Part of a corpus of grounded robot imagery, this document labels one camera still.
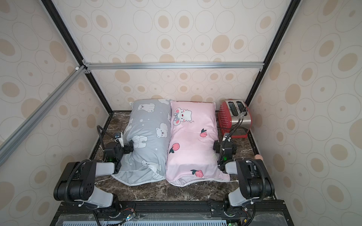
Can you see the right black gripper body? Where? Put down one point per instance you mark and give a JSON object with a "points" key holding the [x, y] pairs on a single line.
{"points": [[216, 146]]}

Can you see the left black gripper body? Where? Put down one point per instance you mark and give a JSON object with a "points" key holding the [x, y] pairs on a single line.
{"points": [[126, 149]]}

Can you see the pink cartoon print pillow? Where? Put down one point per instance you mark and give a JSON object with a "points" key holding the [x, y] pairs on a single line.
{"points": [[191, 156]]}

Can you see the grey bear print pillow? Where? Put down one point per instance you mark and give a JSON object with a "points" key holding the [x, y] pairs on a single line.
{"points": [[148, 131]]}

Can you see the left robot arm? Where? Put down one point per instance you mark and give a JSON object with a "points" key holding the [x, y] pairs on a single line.
{"points": [[76, 185]]}

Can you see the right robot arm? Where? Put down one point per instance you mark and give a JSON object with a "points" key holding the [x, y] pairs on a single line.
{"points": [[255, 183]]}

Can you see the small cork-topped glass jar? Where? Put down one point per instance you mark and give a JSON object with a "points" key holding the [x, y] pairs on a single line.
{"points": [[258, 157]]}

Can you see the red and silver toaster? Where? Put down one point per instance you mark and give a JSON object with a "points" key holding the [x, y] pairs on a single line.
{"points": [[234, 115]]}

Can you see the left diagonal aluminium bar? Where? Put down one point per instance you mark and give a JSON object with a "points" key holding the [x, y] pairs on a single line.
{"points": [[18, 136]]}

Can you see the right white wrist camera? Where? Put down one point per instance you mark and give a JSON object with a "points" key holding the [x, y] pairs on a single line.
{"points": [[226, 137]]}

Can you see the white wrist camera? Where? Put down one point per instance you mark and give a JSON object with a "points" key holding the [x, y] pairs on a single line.
{"points": [[226, 137], [119, 139]]}

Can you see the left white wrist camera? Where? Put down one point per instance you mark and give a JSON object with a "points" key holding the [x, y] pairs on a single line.
{"points": [[119, 139]]}

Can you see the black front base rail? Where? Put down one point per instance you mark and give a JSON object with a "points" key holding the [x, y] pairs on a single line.
{"points": [[178, 213]]}

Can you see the horizontal aluminium frame bar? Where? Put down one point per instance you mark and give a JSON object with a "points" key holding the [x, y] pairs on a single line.
{"points": [[171, 65]]}

